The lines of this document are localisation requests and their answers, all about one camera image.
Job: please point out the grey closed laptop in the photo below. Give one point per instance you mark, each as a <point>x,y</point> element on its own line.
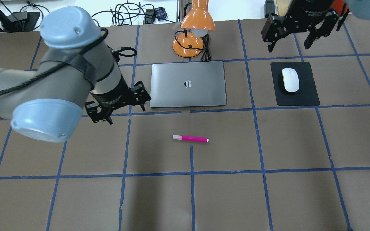
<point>191,84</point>

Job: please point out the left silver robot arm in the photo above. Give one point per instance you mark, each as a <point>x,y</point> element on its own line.
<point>79,71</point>

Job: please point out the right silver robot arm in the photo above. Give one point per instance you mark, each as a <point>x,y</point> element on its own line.
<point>359,8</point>

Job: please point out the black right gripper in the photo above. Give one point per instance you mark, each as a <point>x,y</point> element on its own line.
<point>307,12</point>

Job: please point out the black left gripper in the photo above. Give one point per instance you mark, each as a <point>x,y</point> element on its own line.
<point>111,97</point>

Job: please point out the wooden stand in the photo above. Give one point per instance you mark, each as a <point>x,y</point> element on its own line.
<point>282,6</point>

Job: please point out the black power adapter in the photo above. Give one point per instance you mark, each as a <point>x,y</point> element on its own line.
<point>269,8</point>

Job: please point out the orange desk lamp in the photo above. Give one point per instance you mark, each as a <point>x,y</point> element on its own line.
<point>193,38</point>

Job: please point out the pink highlighter pen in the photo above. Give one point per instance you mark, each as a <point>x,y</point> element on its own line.
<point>191,138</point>

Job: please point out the white computer mouse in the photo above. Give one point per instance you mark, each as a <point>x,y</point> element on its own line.
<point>290,80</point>

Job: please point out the black mousepad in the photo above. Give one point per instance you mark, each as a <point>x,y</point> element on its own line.
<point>307,94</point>

